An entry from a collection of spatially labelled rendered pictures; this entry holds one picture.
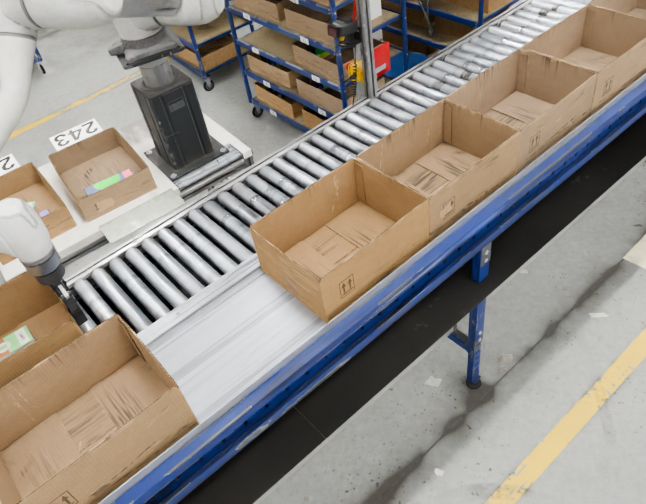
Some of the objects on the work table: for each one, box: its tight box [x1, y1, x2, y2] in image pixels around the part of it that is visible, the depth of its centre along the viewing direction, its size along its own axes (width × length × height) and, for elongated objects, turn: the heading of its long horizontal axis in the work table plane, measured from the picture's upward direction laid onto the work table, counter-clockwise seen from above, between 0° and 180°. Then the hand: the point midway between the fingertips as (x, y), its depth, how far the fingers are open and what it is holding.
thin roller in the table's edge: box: [178, 153, 242, 190], centre depth 235 cm, size 2×28×2 cm, turn 135°
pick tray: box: [0, 162, 77, 265], centre depth 224 cm, size 28×38×10 cm
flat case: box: [84, 169, 133, 196], centre depth 230 cm, size 14×19×2 cm
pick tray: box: [48, 127, 157, 222], centre depth 235 cm, size 28×38×10 cm
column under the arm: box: [130, 65, 230, 182], centre depth 233 cm, size 26×26×33 cm
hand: (77, 314), depth 175 cm, fingers closed, pressing on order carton
